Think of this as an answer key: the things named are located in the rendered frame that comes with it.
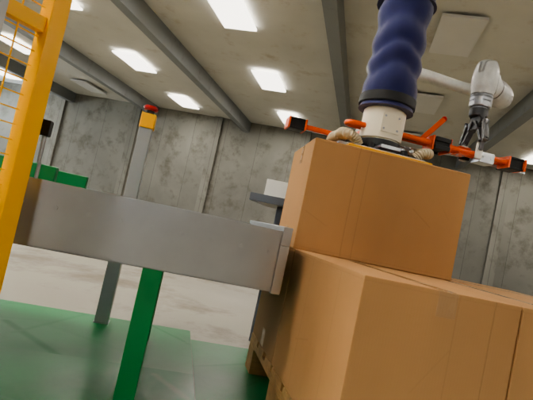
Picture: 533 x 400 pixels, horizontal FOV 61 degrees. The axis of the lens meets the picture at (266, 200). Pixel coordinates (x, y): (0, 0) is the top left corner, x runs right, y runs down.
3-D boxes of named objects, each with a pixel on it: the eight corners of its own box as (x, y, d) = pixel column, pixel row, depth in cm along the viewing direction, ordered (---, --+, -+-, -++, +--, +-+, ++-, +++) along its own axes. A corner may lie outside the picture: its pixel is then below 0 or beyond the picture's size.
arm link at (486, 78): (489, 90, 184) (502, 101, 193) (496, 54, 185) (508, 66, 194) (464, 92, 192) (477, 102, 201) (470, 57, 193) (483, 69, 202)
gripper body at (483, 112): (465, 109, 195) (461, 129, 195) (477, 104, 187) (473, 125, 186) (481, 113, 196) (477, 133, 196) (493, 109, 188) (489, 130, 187)
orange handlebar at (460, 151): (320, 117, 175) (322, 108, 175) (301, 130, 205) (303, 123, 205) (527, 171, 190) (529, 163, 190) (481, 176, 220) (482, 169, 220)
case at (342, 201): (293, 248, 157) (316, 136, 159) (275, 240, 196) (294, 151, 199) (450, 281, 164) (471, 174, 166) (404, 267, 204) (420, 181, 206)
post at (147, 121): (92, 322, 205) (141, 111, 211) (95, 318, 212) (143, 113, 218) (107, 325, 207) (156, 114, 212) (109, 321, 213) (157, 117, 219)
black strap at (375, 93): (371, 94, 170) (373, 84, 170) (349, 107, 193) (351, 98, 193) (425, 109, 173) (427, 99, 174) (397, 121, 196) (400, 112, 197)
